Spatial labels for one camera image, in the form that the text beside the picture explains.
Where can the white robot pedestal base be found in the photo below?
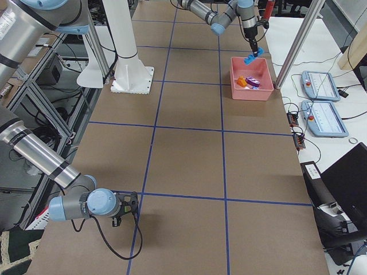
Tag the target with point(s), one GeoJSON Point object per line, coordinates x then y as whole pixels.
{"type": "Point", "coordinates": [131, 76]}

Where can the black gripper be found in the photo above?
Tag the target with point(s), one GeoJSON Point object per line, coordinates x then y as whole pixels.
{"type": "Point", "coordinates": [116, 222]}
{"type": "Point", "coordinates": [250, 33]}

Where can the pink plastic box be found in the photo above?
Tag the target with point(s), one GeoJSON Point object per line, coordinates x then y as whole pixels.
{"type": "Point", "coordinates": [257, 69]}

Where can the red bottle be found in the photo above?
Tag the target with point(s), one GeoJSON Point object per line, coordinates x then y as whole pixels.
{"type": "Point", "coordinates": [269, 9]}

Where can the orange toy block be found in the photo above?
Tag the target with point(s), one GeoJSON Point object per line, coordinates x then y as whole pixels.
{"type": "Point", "coordinates": [241, 81]}

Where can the lower teach pendant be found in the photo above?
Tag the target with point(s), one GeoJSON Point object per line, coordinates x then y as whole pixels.
{"type": "Point", "coordinates": [322, 119]}

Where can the long blue toy block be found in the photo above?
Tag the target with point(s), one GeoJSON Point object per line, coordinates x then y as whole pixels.
{"type": "Point", "coordinates": [252, 57]}

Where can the aluminium frame post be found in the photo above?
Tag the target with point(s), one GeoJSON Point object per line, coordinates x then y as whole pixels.
{"type": "Point", "coordinates": [300, 37]}

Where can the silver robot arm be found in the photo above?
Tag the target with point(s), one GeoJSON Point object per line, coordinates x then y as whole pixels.
{"type": "Point", "coordinates": [22, 25]}
{"type": "Point", "coordinates": [218, 22]}

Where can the purple toy block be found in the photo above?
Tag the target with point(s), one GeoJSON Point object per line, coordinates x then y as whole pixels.
{"type": "Point", "coordinates": [252, 81]}

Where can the teach pendant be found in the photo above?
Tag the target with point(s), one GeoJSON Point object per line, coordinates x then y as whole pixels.
{"type": "Point", "coordinates": [319, 86]}
{"type": "Point", "coordinates": [322, 119]}

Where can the black laptop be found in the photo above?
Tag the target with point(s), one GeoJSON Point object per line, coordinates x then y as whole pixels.
{"type": "Point", "coordinates": [346, 181]}

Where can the upper teach pendant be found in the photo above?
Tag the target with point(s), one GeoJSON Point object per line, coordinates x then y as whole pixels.
{"type": "Point", "coordinates": [319, 86]}

